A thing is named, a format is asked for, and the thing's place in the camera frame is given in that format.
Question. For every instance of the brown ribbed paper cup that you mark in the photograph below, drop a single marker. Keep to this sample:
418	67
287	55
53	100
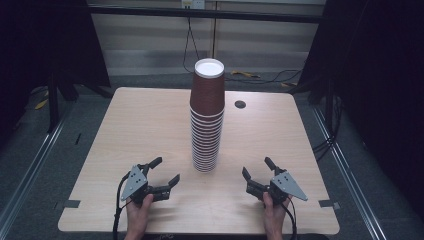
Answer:
207	93

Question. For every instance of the round dark table grommet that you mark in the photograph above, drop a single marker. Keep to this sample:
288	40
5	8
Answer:
240	104

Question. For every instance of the black horizontal bar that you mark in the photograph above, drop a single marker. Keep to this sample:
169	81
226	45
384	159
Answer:
206	14

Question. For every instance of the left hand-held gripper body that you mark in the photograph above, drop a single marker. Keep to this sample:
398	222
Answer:
135	183

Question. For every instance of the black tape strip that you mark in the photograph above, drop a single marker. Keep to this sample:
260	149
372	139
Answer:
328	203
71	203

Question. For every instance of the metal floor rail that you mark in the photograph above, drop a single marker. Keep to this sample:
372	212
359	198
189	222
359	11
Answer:
353	180
33	163

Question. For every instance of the person's right hand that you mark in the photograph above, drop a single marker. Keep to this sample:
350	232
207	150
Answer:
274	216

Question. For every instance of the white wall socket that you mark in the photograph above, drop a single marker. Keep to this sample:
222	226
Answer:
193	3

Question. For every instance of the black metal stand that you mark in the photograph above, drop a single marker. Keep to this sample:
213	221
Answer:
53	103

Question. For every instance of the person's left hand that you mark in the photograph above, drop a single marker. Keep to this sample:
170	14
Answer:
139	215

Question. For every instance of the dark curtain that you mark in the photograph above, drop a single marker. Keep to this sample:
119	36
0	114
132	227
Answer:
376	83
43	43

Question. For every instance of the stack of brown paper cups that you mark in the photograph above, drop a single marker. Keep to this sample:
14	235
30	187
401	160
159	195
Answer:
206	143

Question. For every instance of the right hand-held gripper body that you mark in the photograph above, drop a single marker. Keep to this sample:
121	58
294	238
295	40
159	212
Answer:
287	188

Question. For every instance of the yellow floor item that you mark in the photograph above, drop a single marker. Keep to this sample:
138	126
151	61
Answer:
245	74
41	104

